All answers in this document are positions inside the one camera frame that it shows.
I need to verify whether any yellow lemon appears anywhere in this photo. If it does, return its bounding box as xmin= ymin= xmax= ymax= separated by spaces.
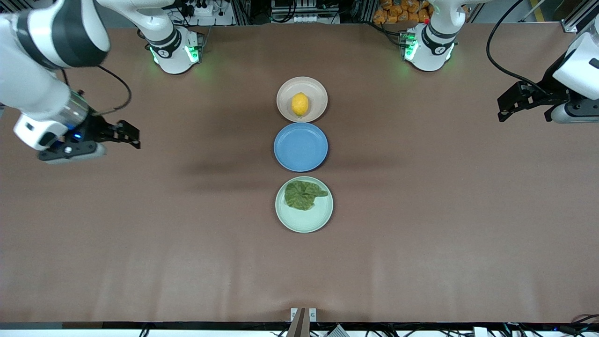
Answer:
xmin=291 ymin=92 xmax=310 ymax=117

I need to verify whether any green lettuce leaf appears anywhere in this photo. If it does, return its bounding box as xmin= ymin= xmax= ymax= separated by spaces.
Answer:
xmin=285 ymin=180 xmax=329 ymax=211

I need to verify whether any bag of orange items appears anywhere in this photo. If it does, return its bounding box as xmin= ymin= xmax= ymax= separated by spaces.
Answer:
xmin=373 ymin=0 xmax=433 ymax=25

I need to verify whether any white power strip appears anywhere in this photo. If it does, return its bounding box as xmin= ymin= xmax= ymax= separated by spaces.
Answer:
xmin=185 ymin=0 xmax=221 ymax=17

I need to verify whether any blue round plate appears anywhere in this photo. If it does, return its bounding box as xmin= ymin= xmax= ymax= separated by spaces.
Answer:
xmin=274 ymin=122 xmax=329 ymax=172

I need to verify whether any beige round plate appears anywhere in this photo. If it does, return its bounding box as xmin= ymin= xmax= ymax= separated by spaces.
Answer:
xmin=276 ymin=76 xmax=329 ymax=123

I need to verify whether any pale green round plate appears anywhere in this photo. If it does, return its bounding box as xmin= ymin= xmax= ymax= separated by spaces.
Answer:
xmin=275 ymin=176 xmax=334 ymax=234

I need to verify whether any white electronics unit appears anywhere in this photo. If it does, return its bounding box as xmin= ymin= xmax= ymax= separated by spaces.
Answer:
xmin=270 ymin=0 xmax=340 ymax=24

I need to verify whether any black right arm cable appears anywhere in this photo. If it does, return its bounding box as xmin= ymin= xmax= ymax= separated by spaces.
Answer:
xmin=61 ymin=65 xmax=132 ymax=117

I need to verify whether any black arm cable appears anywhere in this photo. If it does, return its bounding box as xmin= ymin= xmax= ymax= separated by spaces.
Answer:
xmin=61 ymin=65 xmax=132 ymax=117
xmin=486 ymin=0 xmax=560 ymax=98

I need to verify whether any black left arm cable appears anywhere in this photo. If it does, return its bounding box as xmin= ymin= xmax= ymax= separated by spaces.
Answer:
xmin=486 ymin=0 xmax=560 ymax=98

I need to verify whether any aluminium frame post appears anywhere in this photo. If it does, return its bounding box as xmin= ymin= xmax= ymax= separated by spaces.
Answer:
xmin=562 ymin=0 xmax=599 ymax=33

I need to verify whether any metal table edge bracket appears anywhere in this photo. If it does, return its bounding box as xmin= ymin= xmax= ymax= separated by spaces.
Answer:
xmin=286 ymin=308 xmax=317 ymax=337

